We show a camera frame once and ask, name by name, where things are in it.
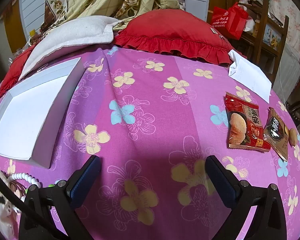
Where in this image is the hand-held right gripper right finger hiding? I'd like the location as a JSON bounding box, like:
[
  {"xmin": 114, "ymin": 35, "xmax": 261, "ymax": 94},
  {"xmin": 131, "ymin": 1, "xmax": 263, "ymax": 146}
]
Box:
[{"xmin": 205, "ymin": 155, "xmax": 294, "ymax": 240}]

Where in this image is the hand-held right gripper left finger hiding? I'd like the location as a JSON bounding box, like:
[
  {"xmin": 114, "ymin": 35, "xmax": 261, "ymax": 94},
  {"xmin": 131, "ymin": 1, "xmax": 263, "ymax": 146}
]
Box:
[{"xmin": 18, "ymin": 155, "xmax": 102, "ymax": 240}]

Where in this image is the green bead hair tie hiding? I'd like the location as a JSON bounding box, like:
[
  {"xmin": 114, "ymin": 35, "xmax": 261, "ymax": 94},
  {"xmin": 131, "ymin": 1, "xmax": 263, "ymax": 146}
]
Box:
[{"xmin": 9, "ymin": 179, "xmax": 63, "ymax": 203}]

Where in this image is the white bead bracelet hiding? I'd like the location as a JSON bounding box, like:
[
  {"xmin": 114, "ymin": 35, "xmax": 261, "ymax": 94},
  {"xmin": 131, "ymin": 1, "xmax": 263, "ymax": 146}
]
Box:
[{"xmin": 9, "ymin": 171, "xmax": 42, "ymax": 189}]

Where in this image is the white shallow cardboard box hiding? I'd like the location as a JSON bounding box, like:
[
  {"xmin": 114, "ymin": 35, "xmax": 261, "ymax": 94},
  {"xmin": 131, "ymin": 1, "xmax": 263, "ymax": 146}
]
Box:
[{"xmin": 0, "ymin": 57, "xmax": 86, "ymax": 169}]

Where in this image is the beige dotted scrunchie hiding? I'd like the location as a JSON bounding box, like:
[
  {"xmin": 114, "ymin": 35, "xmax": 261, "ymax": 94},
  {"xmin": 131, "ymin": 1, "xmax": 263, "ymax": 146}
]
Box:
[{"xmin": 0, "ymin": 170, "xmax": 22, "ymax": 240}]

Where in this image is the red snack packet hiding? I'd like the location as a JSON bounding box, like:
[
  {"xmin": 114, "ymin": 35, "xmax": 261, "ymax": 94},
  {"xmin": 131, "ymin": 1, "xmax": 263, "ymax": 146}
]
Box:
[{"xmin": 224, "ymin": 92, "xmax": 271, "ymax": 153}]

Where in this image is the brown snack packet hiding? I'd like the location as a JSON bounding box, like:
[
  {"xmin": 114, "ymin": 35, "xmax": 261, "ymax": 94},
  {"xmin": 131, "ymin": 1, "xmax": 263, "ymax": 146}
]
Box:
[{"xmin": 263, "ymin": 107, "xmax": 298, "ymax": 161}]

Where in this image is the pink floral bedsheet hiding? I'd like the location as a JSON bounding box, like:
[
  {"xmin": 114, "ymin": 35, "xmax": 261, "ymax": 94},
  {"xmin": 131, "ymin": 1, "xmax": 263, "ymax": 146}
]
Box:
[{"xmin": 0, "ymin": 44, "xmax": 300, "ymax": 240}]

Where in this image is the white folded paper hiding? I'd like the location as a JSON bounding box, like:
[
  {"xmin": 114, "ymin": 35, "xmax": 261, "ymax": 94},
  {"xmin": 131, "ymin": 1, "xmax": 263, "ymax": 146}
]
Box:
[{"xmin": 227, "ymin": 50, "xmax": 272, "ymax": 103}]

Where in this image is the red ruffled pillow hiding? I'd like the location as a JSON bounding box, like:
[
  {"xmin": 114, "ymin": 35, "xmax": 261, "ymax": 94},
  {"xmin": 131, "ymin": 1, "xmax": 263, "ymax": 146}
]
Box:
[
  {"xmin": 0, "ymin": 46, "xmax": 34, "ymax": 98},
  {"xmin": 114, "ymin": 12, "xmax": 237, "ymax": 64}
]

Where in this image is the grey white pillow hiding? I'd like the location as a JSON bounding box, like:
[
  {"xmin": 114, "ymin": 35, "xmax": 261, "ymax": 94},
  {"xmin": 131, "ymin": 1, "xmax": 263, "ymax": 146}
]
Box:
[{"xmin": 18, "ymin": 16, "xmax": 127, "ymax": 82}]

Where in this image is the wooden chair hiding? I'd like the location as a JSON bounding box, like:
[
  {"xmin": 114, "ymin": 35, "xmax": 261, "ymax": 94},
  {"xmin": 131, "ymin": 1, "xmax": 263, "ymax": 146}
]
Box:
[{"xmin": 236, "ymin": 0, "xmax": 289, "ymax": 80}]

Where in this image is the picture printed carton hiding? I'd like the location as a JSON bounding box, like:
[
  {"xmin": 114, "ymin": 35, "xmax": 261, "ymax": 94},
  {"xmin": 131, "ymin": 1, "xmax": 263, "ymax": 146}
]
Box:
[{"xmin": 262, "ymin": 26, "xmax": 283, "ymax": 49}]

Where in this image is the red shopping bag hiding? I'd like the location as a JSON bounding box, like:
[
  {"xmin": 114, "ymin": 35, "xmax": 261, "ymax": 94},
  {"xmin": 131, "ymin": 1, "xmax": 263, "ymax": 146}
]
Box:
[{"xmin": 210, "ymin": 2, "xmax": 249, "ymax": 40}]

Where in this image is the pink floral curtain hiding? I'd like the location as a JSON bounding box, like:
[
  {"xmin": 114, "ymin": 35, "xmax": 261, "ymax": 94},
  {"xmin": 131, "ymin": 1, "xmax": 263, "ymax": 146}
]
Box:
[{"xmin": 267, "ymin": 0, "xmax": 300, "ymax": 55}]

